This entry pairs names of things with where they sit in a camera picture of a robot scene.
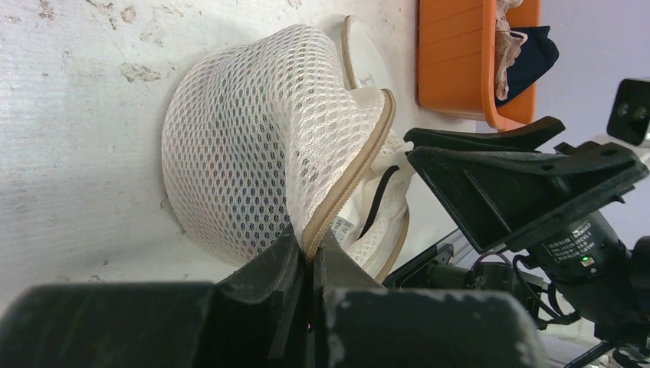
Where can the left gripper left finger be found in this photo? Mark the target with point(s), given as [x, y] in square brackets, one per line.
[253, 318]

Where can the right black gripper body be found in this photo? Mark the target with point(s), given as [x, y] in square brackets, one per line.
[590, 272]

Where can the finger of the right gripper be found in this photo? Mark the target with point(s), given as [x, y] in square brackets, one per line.
[518, 200]
[524, 139]

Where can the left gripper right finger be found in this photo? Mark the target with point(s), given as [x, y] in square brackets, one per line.
[359, 323]

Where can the round white mesh laundry bag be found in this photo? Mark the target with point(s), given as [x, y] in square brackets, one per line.
[266, 135]

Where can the beige pink lace bra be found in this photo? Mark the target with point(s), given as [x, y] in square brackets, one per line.
[508, 44]

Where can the navy blue garment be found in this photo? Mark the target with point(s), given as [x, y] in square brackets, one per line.
[537, 56]

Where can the orange plastic bin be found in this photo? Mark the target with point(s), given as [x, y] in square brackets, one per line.
[456, 64]

